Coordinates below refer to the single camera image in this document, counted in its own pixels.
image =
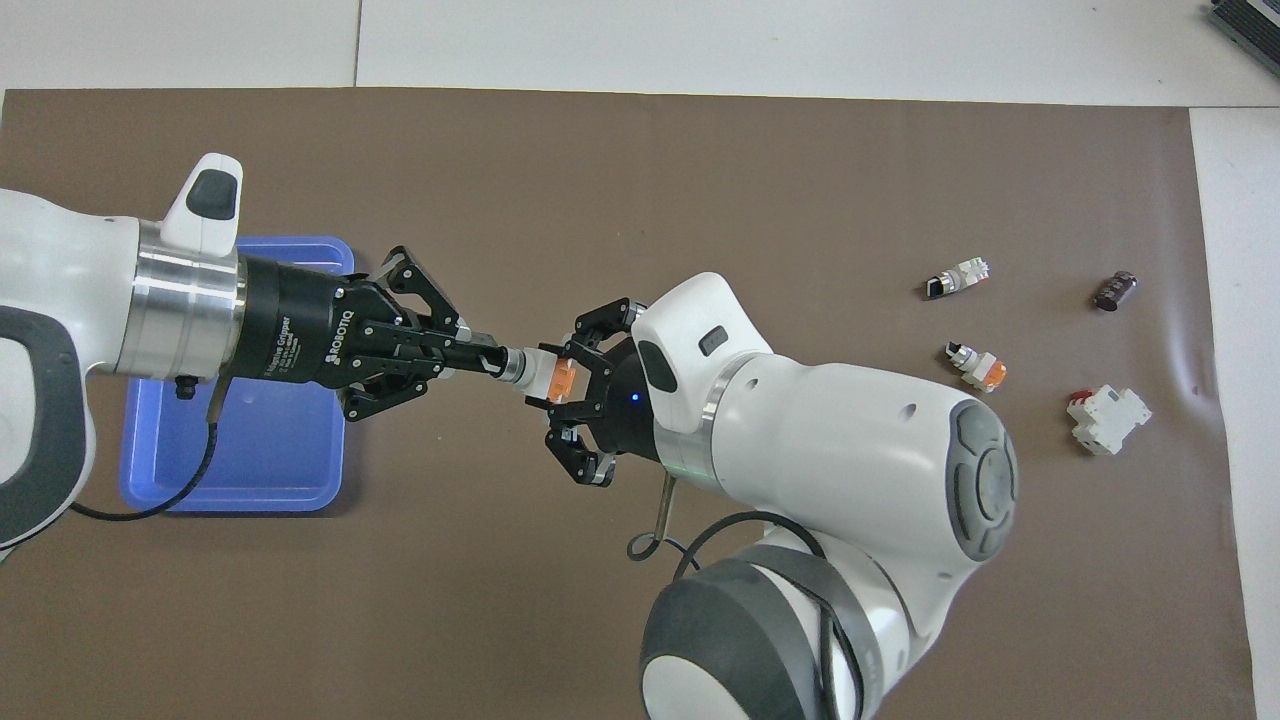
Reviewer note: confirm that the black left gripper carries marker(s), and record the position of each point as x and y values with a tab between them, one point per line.
295	325

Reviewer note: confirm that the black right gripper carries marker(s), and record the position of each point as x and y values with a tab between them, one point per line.
625	405

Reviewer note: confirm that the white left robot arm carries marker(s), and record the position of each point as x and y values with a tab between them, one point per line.
60	280

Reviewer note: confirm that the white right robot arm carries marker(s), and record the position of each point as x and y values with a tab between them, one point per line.
850	440

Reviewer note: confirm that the blue plastic tray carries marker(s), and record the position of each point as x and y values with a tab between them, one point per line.
270	450

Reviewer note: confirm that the brown table mat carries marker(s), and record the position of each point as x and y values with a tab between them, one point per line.
640	180

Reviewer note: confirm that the orange white push button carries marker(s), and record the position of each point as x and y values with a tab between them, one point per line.
978	366

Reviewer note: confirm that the white red circuit breaker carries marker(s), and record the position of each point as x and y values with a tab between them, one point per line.
1106	420

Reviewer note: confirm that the small dark brown component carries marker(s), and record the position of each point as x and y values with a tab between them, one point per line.
1115	291

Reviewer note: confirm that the black electronics box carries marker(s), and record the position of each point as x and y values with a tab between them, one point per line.
1250	25

